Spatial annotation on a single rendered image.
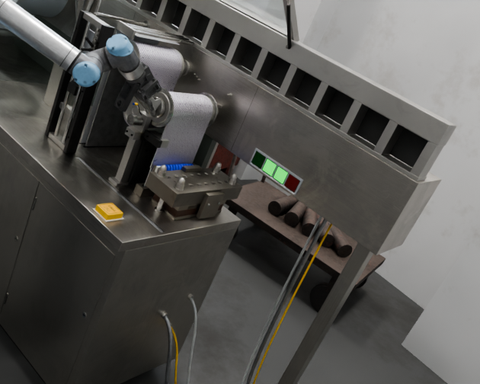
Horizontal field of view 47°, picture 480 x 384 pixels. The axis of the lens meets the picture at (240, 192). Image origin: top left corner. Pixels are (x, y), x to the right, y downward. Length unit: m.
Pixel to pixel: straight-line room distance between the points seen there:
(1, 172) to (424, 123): 1.67
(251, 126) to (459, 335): 2.23
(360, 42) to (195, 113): 2.99
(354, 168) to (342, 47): 3.13
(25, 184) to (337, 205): 1.22
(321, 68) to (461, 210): 2.66
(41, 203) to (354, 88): 1.26
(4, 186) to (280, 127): 1.16
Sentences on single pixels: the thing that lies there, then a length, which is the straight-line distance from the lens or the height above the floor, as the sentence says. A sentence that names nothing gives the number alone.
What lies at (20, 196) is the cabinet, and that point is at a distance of 2.40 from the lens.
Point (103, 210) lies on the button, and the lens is 1.99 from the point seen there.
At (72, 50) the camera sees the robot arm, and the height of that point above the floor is 1.42.
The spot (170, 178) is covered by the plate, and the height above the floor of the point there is 1.03.
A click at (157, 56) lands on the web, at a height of 1.38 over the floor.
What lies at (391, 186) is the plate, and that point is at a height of 1.38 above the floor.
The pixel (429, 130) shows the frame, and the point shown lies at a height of 1.61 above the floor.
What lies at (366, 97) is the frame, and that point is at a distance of 2.03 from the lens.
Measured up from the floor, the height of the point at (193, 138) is 1.15.
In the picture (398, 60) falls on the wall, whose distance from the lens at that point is 4.82.
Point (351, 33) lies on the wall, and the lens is 5.07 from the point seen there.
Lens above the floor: 1.87
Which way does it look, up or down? 22 degrees down
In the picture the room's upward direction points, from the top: 24 degrees clockwise
